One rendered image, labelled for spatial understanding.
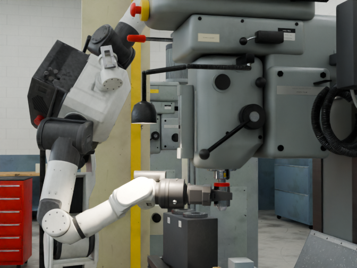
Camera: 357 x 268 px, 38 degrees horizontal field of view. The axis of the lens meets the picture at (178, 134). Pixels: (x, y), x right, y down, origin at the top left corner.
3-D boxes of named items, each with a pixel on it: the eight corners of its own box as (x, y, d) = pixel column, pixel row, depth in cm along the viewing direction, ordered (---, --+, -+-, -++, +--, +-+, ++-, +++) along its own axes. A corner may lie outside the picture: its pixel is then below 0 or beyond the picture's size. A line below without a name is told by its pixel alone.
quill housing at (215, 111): (201, 170, 139) (201, 51, 140) (183, 167, 159) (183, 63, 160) (268, 169, 143) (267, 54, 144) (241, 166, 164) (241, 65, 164)
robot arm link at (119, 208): (155, 191, 147) (113, 214, 145) (159, 200, 155) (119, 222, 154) (145, 172, 150) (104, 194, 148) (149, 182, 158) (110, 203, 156)
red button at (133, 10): (130, 15, 144) (130, 0, 144) (129, 18, 148) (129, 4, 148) (142, 15, 145) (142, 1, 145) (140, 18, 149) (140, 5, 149)
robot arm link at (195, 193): (210, 180, 145) (168, 179, 146) (210, 215, 145) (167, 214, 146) (211, 177, 158) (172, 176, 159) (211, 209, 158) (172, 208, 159)
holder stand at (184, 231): (187, 274, 177) (187, 216, 178) (162, 261, 197) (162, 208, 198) (218, 271, 182) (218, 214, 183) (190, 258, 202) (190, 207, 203)
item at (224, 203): (232, 206, 150) (232, 186, 150) (217, 207, 148) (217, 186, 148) (226, 204, 154) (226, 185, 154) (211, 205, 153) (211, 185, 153)
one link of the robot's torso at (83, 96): (9, 145, 182) (24, 83, 155) (49, 81, 204) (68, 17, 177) (86, 180, 186) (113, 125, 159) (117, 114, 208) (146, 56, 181)
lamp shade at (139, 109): (125, 123, 144) (125, 100, 145) (144, 124, 150) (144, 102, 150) (143, 122, 140) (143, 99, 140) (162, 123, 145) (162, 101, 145)
